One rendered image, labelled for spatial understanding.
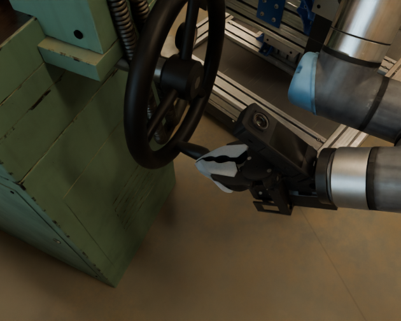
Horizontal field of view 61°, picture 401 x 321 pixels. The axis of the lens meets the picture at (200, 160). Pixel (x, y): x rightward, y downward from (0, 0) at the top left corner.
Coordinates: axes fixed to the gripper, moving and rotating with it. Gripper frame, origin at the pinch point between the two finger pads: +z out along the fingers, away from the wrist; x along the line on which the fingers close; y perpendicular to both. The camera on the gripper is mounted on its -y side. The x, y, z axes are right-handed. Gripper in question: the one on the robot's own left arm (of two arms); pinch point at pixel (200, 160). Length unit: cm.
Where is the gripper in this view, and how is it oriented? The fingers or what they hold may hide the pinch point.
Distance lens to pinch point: 53.7
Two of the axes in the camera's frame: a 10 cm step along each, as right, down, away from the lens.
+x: 4.1, -7.5, 5.1
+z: -8.0, -0.3, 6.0
